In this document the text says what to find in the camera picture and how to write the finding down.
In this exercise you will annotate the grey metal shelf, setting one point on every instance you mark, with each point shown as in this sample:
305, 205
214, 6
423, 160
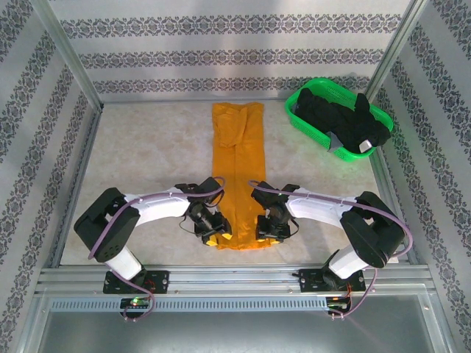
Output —
228, 331

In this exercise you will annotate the orange t-shirt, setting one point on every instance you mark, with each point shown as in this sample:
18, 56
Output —
239, 165

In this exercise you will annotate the small circuit board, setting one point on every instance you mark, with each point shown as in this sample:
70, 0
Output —
336, 303
134, 303

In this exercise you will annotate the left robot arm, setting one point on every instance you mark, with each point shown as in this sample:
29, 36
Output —
162, 209

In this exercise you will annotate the aluminium mounting rail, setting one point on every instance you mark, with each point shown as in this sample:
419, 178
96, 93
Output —
228, 277

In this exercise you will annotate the green plastic basket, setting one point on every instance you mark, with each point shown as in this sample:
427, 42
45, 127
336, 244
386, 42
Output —
331, 90

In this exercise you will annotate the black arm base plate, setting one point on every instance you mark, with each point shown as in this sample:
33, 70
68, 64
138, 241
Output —
158, 281
309, 281

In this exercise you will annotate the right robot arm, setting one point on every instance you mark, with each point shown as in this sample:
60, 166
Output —
316, 209

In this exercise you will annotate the aluminium side rail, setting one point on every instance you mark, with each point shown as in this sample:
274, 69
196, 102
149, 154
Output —
382, 173
82, 158

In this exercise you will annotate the aluminium frame post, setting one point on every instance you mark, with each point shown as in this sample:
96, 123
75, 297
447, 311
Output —
70, 55
393, 51

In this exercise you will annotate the black t-shirt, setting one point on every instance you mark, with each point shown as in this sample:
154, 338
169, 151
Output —
338, 117

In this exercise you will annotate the grey tape patch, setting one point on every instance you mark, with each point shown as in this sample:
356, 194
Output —
334, 143

